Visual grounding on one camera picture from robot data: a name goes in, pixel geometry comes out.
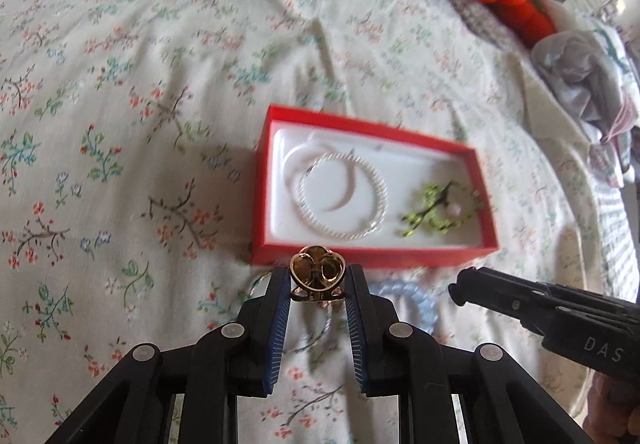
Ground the silver beaded bracelet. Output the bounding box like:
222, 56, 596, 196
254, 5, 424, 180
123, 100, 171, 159
295, 151, 388, 240

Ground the gold flower hair clip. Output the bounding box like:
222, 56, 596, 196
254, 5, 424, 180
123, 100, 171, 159
289, 246, 346, 303

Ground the crumpled grey white clothing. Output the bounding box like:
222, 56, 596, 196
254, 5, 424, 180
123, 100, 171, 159
532, 19, 640, 145

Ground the person's right hand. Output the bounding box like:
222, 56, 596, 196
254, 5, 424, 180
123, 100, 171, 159
582, 371, 640, 444

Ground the blue beaded bracelet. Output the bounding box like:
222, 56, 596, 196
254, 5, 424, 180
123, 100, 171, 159
370, 280, 432, 330

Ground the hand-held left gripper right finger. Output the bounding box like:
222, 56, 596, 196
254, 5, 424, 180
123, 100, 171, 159
345, 264, 596, 444

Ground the red jewelry box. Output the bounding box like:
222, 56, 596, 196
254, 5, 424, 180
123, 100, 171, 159
251, 105, 501, 270

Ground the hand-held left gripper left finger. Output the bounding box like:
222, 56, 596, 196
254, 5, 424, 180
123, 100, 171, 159
37, 266, 293, 444

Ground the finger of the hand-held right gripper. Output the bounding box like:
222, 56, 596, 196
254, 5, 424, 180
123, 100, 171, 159
460, 268, 551, 307
448, 281, 523, 325

